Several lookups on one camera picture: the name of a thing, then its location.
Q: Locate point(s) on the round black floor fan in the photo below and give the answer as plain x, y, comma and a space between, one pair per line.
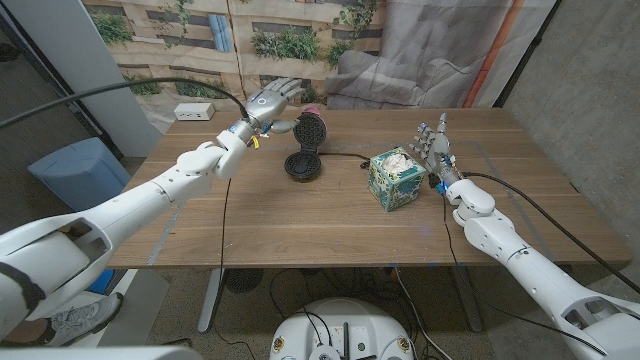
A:
243, 280

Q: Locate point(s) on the white partition panel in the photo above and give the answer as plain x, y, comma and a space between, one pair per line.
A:
85, 50

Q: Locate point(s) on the floral patterned tissue box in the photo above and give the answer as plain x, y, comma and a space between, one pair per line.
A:
395, 187

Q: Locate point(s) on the white robot torso edge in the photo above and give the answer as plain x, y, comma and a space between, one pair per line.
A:
100, 354

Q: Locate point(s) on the white table leg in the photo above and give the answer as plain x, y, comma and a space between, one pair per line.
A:
210, 305
467, 300

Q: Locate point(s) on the blue plastic bin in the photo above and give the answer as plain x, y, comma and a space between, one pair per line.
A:
75, 170

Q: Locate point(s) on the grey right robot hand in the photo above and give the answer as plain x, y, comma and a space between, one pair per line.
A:
439, 147

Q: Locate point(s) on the pink mini sandwich press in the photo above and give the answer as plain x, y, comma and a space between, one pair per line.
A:
302, 165

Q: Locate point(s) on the white power strip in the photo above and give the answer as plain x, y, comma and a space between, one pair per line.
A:
194, 111

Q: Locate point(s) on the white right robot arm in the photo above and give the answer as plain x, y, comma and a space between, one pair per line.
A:
530, 275

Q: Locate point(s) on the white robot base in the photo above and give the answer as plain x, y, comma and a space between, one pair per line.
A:
345, 325

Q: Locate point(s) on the grey sneaker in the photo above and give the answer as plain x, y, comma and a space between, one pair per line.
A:
85, 317

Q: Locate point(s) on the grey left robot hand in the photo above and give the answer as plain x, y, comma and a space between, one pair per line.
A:
267, 102

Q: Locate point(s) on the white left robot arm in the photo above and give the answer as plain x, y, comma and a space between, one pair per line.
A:
125, 210

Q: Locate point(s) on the printed fabric backdrop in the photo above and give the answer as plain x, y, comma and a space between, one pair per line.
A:
400, 55

